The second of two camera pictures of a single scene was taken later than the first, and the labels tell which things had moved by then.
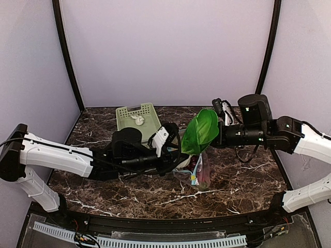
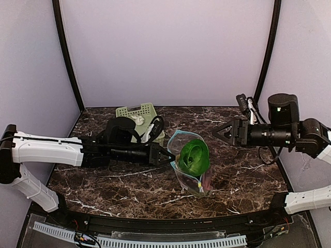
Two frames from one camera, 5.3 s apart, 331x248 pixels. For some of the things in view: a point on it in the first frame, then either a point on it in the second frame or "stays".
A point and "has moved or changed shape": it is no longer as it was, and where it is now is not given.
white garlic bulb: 139,120 stays
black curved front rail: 73,219 stays
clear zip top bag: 197,172 has moved or changed shape
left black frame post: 58,20 stays
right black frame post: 271,45 stays
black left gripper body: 170,155 -> 154,155
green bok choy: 200,132 -> 194,157
